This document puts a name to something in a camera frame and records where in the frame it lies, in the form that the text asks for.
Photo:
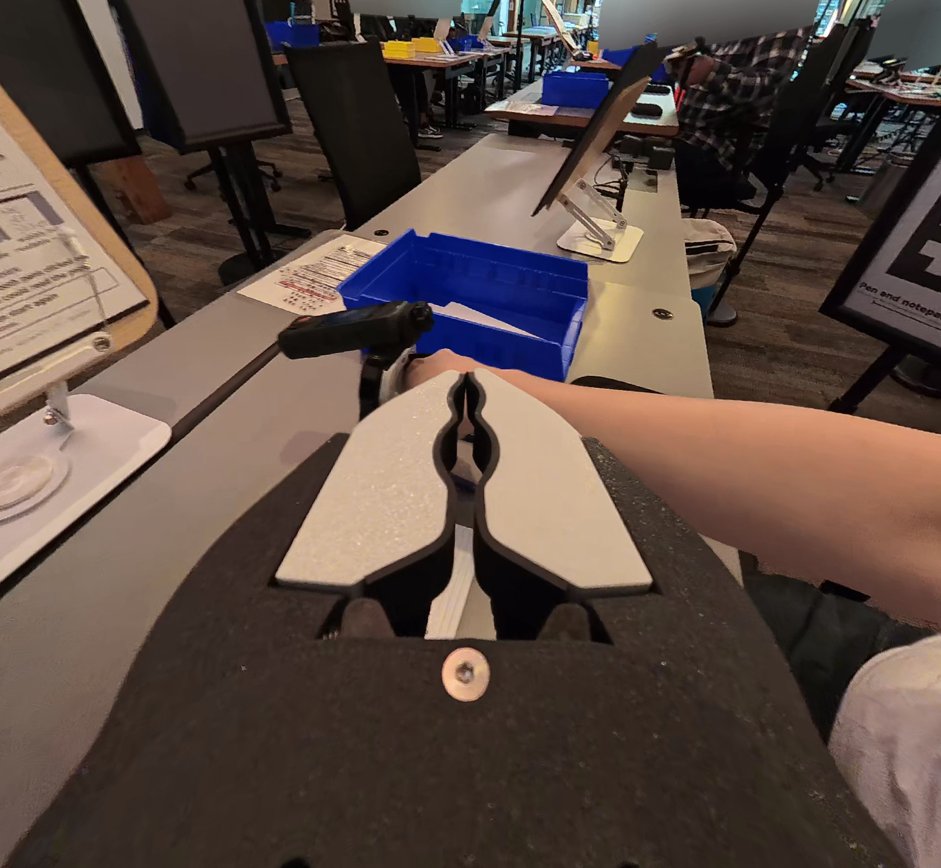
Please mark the white lined waste bin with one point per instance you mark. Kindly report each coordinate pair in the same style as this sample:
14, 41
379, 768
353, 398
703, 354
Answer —
709, 243

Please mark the black framed floor sign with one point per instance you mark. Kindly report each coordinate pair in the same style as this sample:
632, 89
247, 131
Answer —
911, 258

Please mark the person's right forearm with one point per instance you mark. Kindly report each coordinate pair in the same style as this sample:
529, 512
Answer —
735, 471

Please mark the white lined notepad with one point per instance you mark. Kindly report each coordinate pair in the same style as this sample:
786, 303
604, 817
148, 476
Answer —
452, 588

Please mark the black framed board on easel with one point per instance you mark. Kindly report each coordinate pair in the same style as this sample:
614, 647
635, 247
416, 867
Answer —
51, 59
191, 30

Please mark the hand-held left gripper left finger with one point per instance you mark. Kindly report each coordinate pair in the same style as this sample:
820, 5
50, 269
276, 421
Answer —
375, 493

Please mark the black wrist rest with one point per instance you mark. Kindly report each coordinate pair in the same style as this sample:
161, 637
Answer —
617, 384

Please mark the loose white paper sheet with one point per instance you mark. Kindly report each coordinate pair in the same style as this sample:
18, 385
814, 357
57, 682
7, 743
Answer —
485, 320

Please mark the black floor stand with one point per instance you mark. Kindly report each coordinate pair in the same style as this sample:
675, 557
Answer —
724, 313

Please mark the person's right hand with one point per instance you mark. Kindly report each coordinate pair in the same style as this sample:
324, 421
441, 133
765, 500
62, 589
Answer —
441, 368

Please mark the person's dark trousers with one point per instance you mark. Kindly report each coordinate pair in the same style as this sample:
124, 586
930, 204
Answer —
823, 647

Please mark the person's white shirt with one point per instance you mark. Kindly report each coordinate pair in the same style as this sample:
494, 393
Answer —
897, 750

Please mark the printed instruction sheet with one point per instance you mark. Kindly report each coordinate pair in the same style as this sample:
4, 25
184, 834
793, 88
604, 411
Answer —
44, 272

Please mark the printed paper sheet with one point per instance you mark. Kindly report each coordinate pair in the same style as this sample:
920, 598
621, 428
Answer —
316, 272

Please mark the curved pale strip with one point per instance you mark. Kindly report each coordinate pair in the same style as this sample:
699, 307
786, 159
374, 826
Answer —
548, 4

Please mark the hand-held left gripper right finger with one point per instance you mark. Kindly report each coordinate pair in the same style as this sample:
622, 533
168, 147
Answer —
559, 508

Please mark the blue plastic bin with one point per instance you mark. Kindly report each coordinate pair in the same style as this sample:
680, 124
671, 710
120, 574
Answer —
290, 36
573, 90
507, 353

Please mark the wooden document stand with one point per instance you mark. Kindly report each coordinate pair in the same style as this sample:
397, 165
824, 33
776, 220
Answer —
95, 463

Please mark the yellow plastic bin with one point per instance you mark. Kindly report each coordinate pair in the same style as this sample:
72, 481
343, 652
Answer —
426, 44
398, 50

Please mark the black power box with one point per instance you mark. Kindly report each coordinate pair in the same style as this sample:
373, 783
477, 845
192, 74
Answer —
647, 155

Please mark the dark document stand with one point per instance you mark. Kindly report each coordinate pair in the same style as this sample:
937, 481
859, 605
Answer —
588, 140

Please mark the black office chair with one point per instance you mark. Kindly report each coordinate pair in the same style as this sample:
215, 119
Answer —
794, 133
353, 133

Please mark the wooden desk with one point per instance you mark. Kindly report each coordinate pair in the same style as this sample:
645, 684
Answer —
559, 116

